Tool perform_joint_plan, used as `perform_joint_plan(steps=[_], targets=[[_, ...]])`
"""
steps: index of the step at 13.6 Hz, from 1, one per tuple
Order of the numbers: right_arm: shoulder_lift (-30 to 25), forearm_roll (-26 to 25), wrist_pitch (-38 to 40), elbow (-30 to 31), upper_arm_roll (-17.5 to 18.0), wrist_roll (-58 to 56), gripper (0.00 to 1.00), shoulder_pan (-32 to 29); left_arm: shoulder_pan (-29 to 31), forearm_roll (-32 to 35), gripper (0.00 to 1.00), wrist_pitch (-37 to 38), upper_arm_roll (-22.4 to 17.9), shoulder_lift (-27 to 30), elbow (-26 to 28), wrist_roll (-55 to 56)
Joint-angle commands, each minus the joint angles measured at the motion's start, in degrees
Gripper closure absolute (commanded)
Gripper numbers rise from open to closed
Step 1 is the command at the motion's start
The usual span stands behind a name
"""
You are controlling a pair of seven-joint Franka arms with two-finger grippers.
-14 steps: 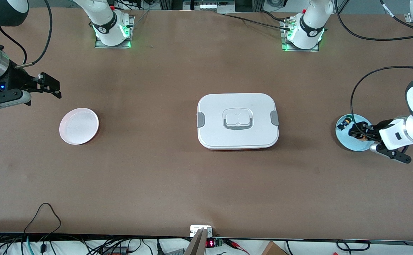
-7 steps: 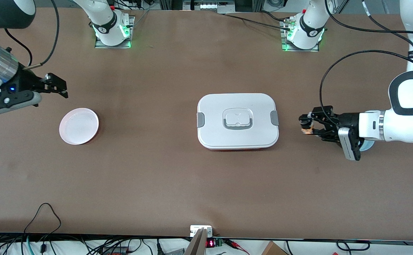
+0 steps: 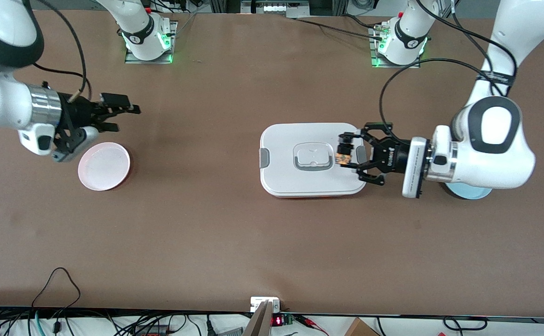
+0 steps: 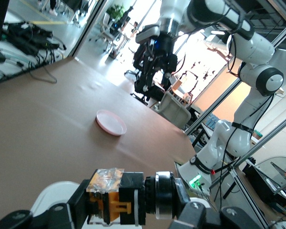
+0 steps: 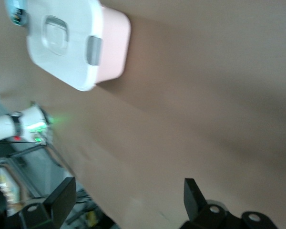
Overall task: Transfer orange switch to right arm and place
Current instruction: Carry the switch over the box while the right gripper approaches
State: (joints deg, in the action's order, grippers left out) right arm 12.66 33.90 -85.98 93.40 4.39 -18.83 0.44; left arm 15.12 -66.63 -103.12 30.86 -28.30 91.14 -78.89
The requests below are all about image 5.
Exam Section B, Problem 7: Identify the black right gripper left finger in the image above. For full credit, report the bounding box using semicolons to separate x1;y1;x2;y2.
0;176;76;229

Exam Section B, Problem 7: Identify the white lidded plastic box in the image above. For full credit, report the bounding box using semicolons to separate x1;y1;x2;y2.
26;0;132;92

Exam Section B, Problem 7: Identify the printed yellow white packet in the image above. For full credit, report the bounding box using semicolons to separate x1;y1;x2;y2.
0;166;23;215

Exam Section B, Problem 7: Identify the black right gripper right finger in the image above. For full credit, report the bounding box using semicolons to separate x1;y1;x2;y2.
181;177;279;229

